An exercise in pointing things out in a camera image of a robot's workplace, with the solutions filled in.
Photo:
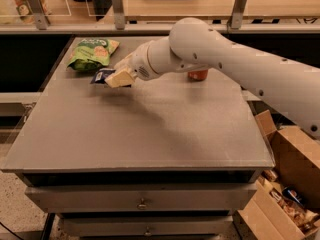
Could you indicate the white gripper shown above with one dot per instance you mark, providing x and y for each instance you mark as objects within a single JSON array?
[{"x": 140, "y": 65}]

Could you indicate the blue rxbar blueberry wrapper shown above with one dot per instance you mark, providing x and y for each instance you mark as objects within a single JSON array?
[{"x": 101, "y": 75}]

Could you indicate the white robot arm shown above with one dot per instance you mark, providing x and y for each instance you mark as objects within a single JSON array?
[{"x": 290, "y": 87}]

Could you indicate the green rice chip bag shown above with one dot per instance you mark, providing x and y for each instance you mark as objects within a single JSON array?
[{"x": 92, "y": 54}]

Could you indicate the colourful snack bag background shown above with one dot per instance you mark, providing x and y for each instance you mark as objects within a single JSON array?
[{"x": 18, "y": 11}]

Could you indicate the orange coca-cola can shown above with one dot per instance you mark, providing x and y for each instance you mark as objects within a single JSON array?
[{"x": 198, "y": 75}]

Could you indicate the upper grey drawer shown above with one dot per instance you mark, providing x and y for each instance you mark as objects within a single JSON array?
[{"x": 139, "y": 198}]

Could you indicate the grey drawer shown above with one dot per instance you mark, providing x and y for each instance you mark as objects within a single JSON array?
[
  {"x": 145, "y": 226},
  {"x": 139, "y": 198}
]

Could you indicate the lower grey drawer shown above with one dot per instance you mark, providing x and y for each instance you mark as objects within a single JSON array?
[{"x": 145, "y": 226}]

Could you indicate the open cardboard box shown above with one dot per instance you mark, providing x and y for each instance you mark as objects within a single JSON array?
[{"x": 297, "y": 164}]

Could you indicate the blue pepsi can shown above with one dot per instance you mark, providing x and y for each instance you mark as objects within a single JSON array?
[{"x": 291, "y": 194}]

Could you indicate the snack packets in box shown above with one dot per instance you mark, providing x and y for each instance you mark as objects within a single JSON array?
[{"x": 303, "y": 218}]

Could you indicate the middle metal bracket post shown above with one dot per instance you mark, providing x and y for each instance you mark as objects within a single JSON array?
[{"x": 119, "y": 17}]

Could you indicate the metal bracket post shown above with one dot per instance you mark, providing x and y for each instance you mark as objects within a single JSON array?
[
  {"x": 235, "y": 21},
  {"x": 119, "y": 17},
  {"x": 38, "y": 12}
]

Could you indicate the right metal bracket post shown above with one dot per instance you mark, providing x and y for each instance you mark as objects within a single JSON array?
[{"x": 235, "y": 21}]

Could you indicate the left metal bracket post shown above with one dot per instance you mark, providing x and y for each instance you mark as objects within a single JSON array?
[{"x": 38, "y": 12}]

